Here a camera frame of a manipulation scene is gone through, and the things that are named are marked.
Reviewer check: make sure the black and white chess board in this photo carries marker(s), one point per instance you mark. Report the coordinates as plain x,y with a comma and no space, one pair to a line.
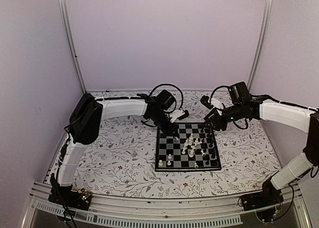
194,144

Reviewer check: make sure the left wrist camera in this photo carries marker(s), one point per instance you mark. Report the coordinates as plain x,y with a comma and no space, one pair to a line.
167,103

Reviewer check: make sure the left aluminium frame post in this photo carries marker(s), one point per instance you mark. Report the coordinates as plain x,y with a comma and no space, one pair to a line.
71,45

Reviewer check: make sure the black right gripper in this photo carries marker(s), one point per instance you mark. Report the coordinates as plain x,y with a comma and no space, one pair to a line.
219,124

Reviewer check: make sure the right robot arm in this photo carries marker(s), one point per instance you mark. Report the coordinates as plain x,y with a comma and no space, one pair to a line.
267,109

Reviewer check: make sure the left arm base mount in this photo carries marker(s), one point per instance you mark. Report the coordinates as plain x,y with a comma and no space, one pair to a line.
80,199

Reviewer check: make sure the front aluminium rail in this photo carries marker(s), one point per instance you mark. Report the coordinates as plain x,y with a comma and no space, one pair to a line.
123,212

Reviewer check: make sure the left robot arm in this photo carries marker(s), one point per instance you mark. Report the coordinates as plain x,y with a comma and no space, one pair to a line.
84,125

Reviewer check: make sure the back aluminium rail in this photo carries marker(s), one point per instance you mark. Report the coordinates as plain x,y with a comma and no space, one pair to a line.
148,90

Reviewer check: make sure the aluminium frame post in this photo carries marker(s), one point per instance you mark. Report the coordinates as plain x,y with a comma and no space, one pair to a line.
71,45
260,43

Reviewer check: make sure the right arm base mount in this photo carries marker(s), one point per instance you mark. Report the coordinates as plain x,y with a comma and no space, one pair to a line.
269,196

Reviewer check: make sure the aluminium rail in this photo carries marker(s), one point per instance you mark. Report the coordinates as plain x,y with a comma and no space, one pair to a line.
123,212
148,90

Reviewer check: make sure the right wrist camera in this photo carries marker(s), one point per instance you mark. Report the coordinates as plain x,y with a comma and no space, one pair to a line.
238,93

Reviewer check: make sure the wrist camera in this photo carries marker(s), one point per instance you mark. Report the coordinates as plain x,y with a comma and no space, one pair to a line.
238,93
167,103

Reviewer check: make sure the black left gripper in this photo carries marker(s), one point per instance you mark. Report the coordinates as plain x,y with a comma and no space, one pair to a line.
168,131

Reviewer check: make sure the floral patterned table mat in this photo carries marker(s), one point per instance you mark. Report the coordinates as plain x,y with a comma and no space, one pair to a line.
121,162

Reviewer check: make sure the right aluminium frame post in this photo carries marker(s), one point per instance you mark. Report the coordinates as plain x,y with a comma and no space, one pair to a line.
260,43

